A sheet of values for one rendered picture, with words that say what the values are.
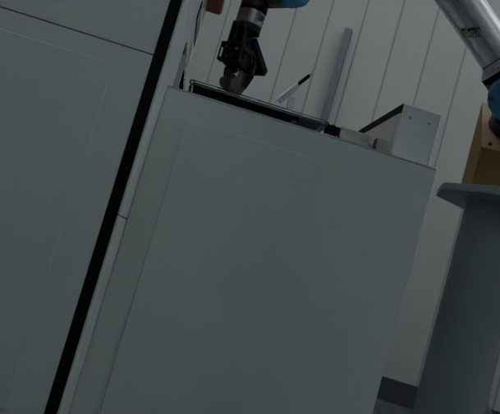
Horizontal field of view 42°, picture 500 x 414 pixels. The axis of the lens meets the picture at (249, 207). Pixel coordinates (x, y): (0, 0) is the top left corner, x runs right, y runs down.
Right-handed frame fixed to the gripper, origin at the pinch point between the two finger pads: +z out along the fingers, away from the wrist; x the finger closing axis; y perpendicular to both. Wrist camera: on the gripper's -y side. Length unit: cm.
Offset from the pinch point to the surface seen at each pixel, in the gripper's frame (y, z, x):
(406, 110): 1.1, -3.2, 48.9
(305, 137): 18.8, 11.3, 34.3
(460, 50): -210, -107, -1
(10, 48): 69, 16, -2
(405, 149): 0, 6, 51
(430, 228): -213, -5, 7
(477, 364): -16, 49, 75
